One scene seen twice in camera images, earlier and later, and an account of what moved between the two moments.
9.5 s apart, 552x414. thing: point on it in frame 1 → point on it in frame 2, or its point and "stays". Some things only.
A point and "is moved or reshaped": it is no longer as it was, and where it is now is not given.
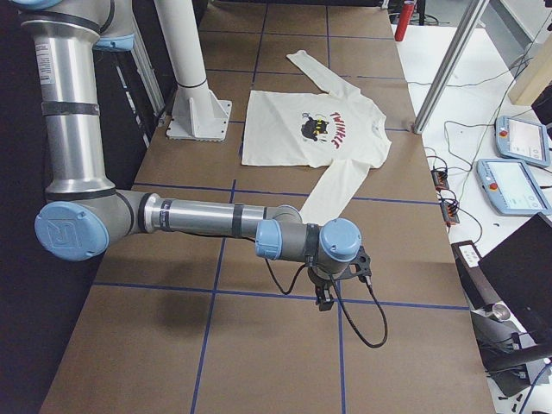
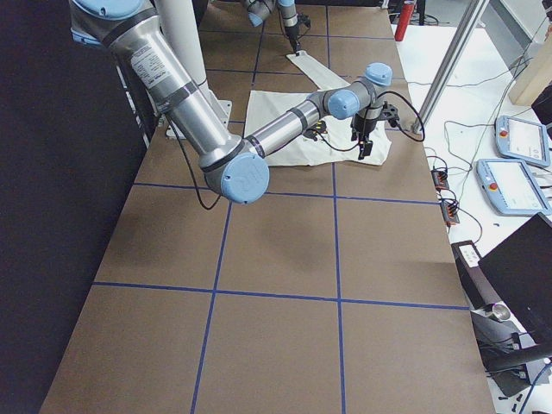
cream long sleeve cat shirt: x=335 y=129 is moved or reshaped
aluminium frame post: x=451 y=65 stays
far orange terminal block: x=440 y=179 stays
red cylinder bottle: x=406 y=11 stays
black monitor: x=520 y=269 stays
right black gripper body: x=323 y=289 → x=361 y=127
